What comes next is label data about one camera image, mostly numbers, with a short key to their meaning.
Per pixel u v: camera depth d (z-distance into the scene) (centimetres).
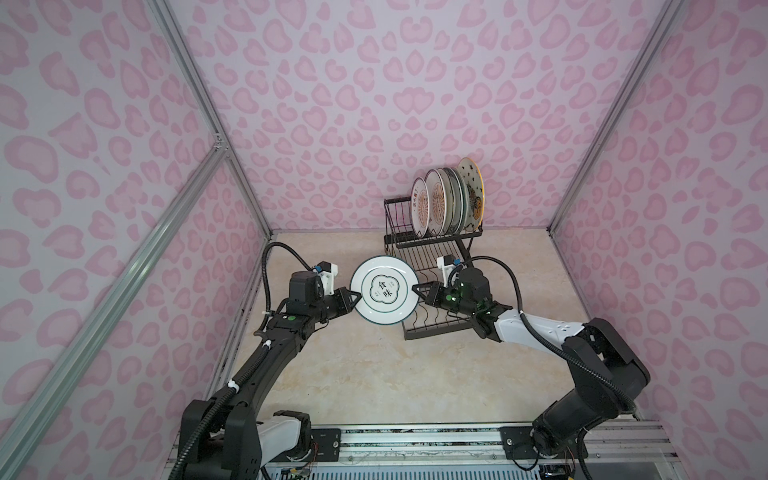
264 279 65
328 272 76
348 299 73
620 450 73
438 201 122
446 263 80
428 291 78
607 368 45
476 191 86
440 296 76
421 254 110
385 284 84
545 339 49
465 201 80
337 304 73
